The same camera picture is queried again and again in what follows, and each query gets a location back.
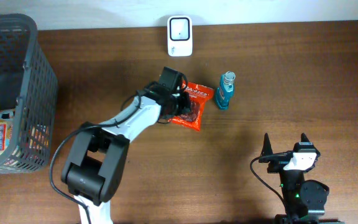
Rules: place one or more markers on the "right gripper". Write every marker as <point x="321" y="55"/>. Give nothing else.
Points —
<point x="277" y="158"/>

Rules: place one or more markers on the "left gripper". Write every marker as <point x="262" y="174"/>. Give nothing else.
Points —
<point x="184" y="106"/>

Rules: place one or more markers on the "red snack bag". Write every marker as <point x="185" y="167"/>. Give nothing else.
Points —
<point x="199" y="95"/>

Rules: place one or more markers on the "blue mouthwash bottle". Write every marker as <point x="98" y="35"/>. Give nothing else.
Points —
<point x="225" y="90"/>

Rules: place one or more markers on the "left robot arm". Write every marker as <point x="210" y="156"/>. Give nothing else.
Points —
<point x="95" y="164"/>

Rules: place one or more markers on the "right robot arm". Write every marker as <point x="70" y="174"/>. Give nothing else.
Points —
<point x="303" y="200"/>

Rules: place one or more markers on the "white barcode scanner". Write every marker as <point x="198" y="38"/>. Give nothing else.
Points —
<point x="179" y="36"/>

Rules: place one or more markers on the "grey plastic mesh basket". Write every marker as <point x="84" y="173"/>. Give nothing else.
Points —
<point x="28" y="89"/>

